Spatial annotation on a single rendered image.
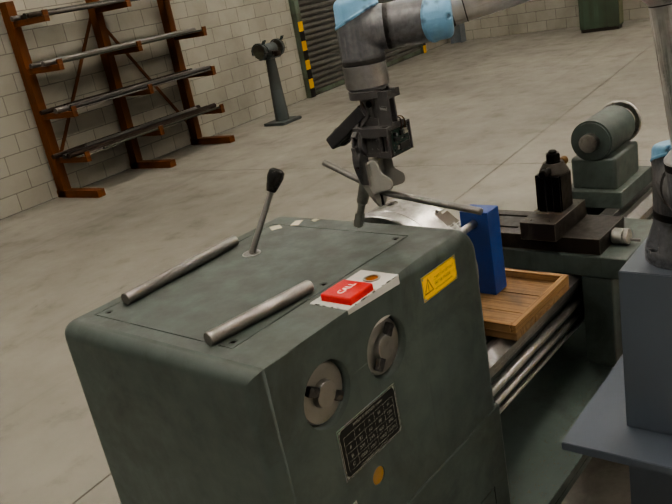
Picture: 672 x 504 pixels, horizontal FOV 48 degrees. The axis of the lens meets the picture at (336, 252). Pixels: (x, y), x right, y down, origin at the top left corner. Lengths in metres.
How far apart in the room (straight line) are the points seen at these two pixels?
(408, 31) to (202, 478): 0.78
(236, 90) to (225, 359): 10.19
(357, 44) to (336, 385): 0.55
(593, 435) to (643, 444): 0.10
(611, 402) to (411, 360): 0.63
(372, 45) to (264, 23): 10.57
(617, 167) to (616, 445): 1.18
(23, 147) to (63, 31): 1.43
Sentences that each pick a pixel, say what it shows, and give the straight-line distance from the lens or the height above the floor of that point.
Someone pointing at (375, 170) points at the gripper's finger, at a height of 1.39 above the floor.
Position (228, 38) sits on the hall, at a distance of 11.17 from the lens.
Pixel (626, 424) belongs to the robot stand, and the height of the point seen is 0.75.
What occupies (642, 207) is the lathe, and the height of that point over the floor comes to 0.86.
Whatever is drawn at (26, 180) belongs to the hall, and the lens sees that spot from 8.81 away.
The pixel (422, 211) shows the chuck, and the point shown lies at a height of 1.22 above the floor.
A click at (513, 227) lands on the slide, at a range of 2.20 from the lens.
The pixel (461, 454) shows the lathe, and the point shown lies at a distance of 1.48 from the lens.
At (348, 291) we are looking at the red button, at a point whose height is 1.27.
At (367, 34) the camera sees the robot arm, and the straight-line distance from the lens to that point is 1.27.
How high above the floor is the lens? 1.71
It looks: 20 degrees down
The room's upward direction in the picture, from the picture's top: 11 degrees counter-clockwise
